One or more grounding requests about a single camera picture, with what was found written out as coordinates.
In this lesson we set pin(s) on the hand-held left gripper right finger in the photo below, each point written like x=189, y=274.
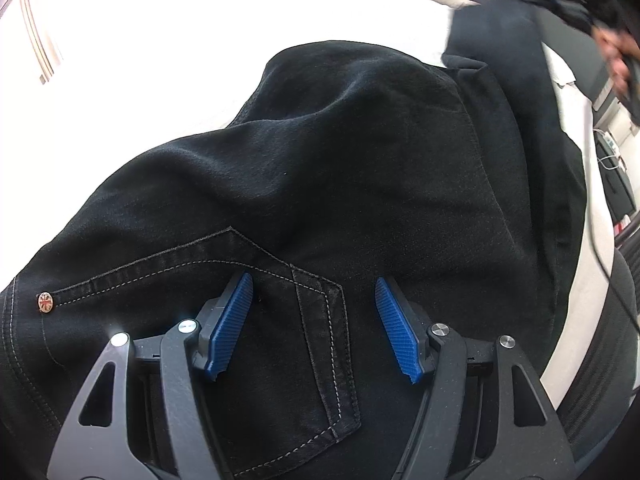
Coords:
x=397, y=330

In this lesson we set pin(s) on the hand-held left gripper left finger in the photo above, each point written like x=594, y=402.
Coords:
x=227, y=330

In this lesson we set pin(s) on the black pants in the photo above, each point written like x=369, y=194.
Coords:
x=310, y=170

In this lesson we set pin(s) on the person's right hand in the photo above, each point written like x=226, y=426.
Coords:
x=617, y=45

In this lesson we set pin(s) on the grey upholstered headboard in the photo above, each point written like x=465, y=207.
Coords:
x=575, y=65

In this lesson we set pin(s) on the white power strip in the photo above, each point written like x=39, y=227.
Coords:
x=607, y=142

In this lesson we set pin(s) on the bed with white sheet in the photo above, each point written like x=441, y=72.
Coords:
x=150, y=60

